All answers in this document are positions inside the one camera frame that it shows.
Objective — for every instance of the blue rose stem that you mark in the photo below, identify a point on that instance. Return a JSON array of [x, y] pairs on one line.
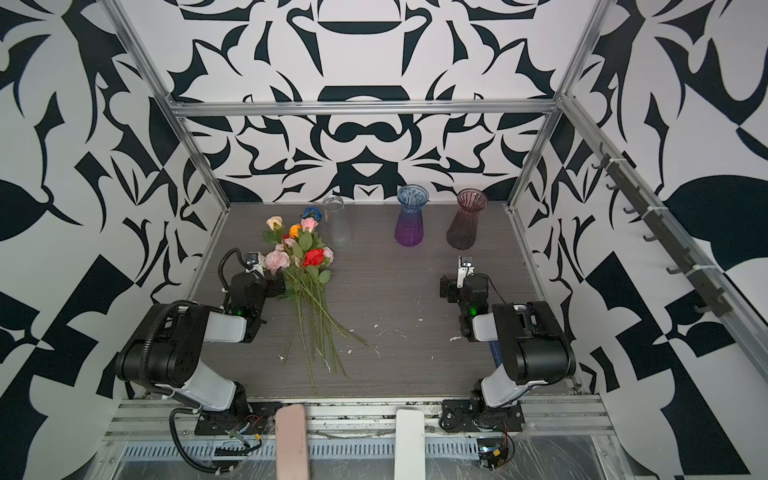
[[313, 213]]

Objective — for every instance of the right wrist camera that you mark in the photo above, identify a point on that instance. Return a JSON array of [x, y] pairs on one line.
[[465, 269]]

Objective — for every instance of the white pad on rail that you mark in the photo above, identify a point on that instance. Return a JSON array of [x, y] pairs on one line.
[[410, 445]]

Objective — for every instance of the red rose stem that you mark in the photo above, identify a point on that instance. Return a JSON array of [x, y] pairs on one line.
[[320, 285]]

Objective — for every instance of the pink pad on rail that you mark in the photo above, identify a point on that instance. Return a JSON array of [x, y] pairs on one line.
[[292, 452]]

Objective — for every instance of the clear glass vase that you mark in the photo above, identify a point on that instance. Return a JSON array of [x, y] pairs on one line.
[[337, 229]]

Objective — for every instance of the blue book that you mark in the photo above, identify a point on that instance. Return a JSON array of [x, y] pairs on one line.
[[496, 353]]

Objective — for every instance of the pink spray roses bunch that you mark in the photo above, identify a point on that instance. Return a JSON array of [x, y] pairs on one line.
[[306, 274]]

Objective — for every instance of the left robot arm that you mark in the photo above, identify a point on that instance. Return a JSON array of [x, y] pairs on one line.
[[163, 356]]

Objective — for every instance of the black wall hook rack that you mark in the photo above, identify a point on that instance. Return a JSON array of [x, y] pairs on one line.
[[667, 231]]

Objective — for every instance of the small circuit board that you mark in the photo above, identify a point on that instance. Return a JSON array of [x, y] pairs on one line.
[[494, 456]]

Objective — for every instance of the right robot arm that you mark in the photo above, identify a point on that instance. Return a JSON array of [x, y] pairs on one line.
[[532, 347]]

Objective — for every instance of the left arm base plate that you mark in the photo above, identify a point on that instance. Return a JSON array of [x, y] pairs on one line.
[[258, 419]]

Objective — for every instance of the pink rose stem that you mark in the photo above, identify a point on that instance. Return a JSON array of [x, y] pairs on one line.
[[309, 224]]

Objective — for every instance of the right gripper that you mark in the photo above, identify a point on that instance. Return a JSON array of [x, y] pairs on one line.
[[450, 288]]

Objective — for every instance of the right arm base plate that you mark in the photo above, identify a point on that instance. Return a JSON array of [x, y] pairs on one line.
[[463, 415]]

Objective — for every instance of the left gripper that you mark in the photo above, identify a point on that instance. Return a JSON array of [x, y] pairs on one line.
[[274, 286]]

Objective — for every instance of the cream peach rose stem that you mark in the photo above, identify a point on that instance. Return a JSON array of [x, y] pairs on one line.
[[274, 223]]

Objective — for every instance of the dark pink glass vase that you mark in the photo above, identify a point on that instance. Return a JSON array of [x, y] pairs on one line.
[[462, 232]]

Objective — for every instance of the blue purple glass vase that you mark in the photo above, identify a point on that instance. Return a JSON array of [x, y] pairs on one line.
[[409, 230]]

